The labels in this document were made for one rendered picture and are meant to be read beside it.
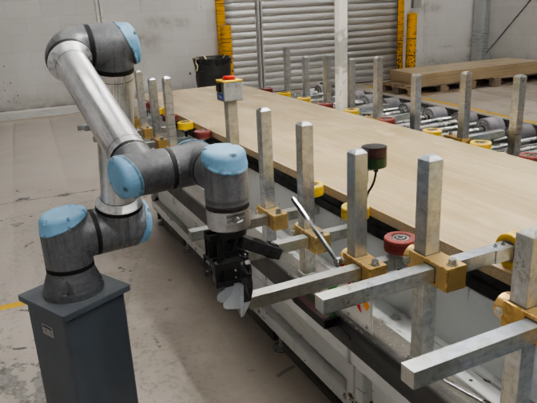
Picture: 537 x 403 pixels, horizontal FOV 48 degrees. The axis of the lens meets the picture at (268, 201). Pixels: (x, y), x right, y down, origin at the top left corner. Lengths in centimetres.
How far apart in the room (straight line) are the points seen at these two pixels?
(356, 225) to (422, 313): 27
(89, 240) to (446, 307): 107
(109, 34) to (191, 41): 774
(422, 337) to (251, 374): 135
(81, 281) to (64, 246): 13
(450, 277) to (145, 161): 64
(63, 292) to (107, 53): 76
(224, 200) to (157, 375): 156
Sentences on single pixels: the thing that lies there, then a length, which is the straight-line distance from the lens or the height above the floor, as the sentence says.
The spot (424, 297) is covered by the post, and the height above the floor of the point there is 88.
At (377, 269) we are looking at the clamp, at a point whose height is 86.
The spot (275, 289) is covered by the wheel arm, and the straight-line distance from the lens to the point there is 135.
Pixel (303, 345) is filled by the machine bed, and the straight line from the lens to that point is 244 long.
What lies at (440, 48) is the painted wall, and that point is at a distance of 1153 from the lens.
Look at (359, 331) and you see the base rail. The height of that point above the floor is 70.
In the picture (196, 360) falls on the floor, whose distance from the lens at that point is 270.
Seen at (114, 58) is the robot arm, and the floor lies 134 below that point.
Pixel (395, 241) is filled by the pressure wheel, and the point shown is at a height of 91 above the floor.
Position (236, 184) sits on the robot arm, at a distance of 118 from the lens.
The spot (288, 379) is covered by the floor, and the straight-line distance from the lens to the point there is 254.
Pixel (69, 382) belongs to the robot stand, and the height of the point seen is 34.
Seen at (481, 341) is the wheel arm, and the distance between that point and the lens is 100.
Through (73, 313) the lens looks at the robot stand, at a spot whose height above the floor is 60.
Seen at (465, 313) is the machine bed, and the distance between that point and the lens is 155.
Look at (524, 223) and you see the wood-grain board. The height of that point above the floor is 90.
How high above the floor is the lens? 148
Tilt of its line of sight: 19 degrees down
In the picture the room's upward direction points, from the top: 3 degrees counter-clockwise
